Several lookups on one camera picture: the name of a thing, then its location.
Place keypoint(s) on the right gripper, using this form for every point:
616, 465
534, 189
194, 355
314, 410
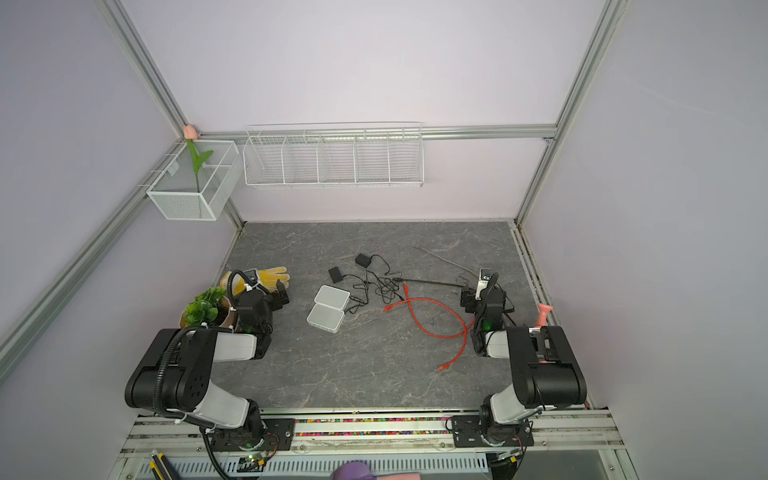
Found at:
469, 300

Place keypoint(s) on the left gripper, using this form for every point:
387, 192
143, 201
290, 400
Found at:
276, 302

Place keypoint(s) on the black power adapter with cable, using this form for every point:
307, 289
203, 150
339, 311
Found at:
359, 298

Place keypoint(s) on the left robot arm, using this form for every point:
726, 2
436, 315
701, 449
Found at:
173, 378

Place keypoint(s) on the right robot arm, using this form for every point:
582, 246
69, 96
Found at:
544, 369

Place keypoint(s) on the yellow work glove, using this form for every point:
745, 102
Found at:
268, 278

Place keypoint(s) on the potted green plant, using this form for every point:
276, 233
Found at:
210, 308

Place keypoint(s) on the pink watering can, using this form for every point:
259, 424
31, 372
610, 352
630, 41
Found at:
542, 318

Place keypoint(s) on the white mesh corner basket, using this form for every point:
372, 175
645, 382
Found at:
174, 192

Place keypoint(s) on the artificial pink tulip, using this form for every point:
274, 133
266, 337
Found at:
198, 158

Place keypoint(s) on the purple object at bottom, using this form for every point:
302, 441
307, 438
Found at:
356, 470

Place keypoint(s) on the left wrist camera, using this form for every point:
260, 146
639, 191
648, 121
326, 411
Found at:
251, 277

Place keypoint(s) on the upper white network switch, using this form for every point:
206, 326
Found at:
332, 297

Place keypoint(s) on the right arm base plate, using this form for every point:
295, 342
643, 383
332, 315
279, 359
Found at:
475, 431

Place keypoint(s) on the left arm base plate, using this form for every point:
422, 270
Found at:
275, 434

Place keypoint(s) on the white wire wall basket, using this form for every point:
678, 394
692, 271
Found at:
334, 154

